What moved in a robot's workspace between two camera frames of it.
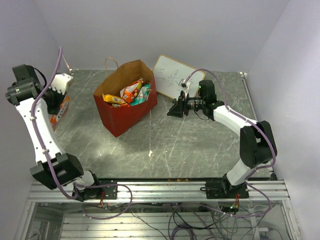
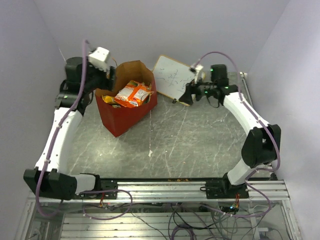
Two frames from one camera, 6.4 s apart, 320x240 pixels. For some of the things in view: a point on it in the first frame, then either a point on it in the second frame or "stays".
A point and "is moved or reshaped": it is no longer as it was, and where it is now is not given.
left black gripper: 55,109 to 108,84
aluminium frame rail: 274,190 stays
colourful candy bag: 54,118 is moved or reshaped
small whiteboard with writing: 168,73 stays
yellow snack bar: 109,98 stays
